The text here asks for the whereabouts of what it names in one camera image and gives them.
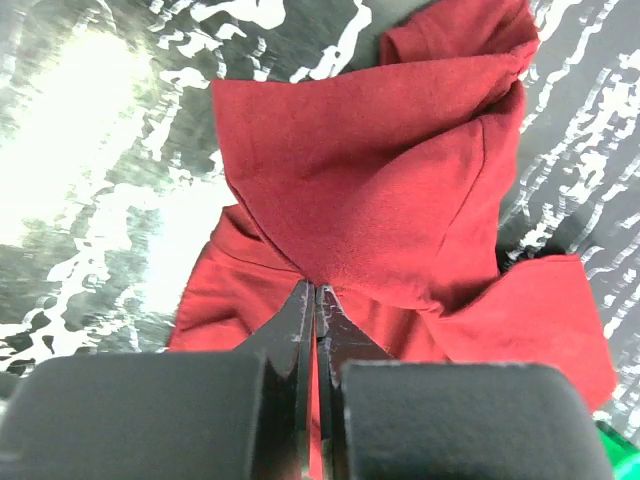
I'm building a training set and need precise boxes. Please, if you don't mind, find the green plastic tray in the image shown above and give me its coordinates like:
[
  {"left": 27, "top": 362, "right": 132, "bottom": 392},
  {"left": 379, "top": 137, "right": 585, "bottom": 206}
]
[{"left": 595, "top": 420, "right": 640, "bottom": 480}]

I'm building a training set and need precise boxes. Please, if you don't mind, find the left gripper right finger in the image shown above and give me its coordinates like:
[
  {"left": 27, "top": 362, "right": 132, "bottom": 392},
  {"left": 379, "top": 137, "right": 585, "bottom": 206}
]
[{"left": 315, "top": 286, "right": 614, "bottom": 479}]

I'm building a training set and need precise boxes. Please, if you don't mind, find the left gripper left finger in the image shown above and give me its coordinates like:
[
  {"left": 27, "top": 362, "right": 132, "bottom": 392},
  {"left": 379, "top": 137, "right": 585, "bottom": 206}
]
[{"left": 1, "top": 281, "right": 315, "bottom": 479}]

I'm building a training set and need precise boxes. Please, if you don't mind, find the dark red t-shirt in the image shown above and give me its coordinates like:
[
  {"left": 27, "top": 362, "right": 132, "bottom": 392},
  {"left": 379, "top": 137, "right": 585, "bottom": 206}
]
[{"left": 168, "top": 1, "right": 617, "bottom": 411}]

